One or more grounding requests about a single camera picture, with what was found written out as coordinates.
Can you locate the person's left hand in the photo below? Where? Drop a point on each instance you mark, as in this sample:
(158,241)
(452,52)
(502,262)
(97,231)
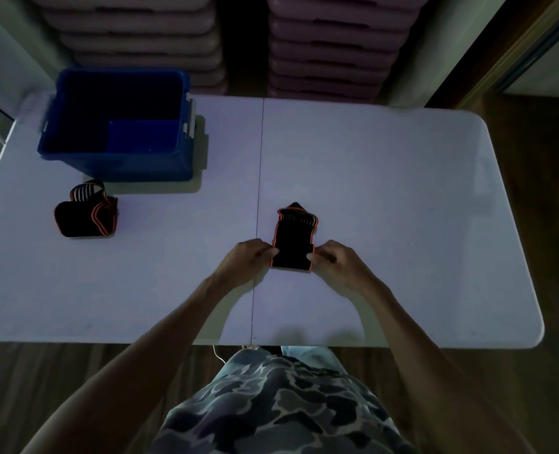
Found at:
(241,262)

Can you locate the person's right hand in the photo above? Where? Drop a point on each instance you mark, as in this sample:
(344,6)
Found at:
(343,267)

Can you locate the person's right fingers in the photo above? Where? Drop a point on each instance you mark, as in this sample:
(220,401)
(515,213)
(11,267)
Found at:
(319,255)

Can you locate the person's left fingers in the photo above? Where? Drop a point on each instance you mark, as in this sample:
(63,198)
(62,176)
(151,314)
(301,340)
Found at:
(267,252)

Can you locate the black orange-trimmed elastic wrap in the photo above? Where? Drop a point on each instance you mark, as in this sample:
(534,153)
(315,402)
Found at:
(293,241)

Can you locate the person's left forearm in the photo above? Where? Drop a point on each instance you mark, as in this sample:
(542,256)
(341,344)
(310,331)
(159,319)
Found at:
(132,368)

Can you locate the person's right forearm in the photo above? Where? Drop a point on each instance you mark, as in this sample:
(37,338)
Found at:
(430,373)

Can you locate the white folding table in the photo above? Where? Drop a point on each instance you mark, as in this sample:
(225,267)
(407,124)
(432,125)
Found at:
(260,222)

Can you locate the camouflage shirt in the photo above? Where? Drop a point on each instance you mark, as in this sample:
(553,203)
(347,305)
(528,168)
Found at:
(279,406)

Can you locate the folded black orange-trimmed wrap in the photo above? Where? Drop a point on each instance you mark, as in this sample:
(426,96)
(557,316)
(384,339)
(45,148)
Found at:
(86,212)

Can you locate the blue plastic bin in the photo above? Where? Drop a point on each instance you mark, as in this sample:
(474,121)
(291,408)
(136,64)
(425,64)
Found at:
(118,125)

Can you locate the stack of mauve plastic trays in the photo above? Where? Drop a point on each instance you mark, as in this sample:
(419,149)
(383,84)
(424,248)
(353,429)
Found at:
(137,37)
(341,44)

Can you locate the wooden door frame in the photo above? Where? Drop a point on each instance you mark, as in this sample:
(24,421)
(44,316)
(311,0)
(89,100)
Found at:
(501,47)

